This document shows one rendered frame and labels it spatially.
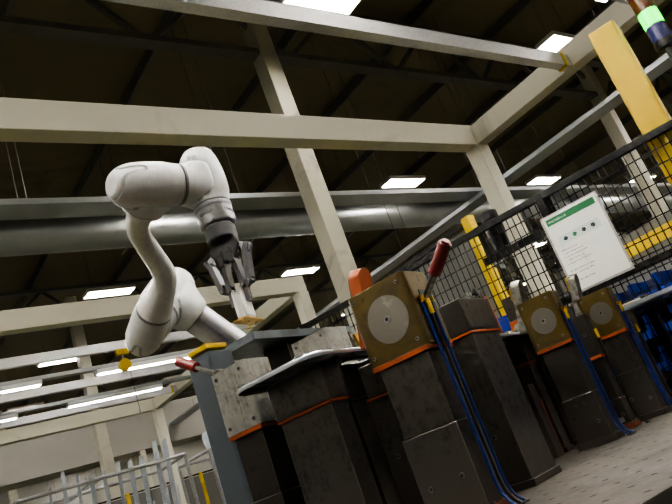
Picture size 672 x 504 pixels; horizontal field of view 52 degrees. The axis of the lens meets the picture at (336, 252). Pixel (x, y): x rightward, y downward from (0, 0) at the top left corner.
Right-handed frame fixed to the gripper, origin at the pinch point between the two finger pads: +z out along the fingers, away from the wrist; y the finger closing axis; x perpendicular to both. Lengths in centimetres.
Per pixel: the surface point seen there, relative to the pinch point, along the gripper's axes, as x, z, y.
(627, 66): 117, -56, 112
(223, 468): -16.1, 34.3, -6.4
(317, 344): -5.7, 17.0, 16.9
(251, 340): -7.1, 10.5, 3.1
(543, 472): -13, 54, 51
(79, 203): 510, -393, -458
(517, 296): 28, 19, 55
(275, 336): -0.7, 10.3, 5.7
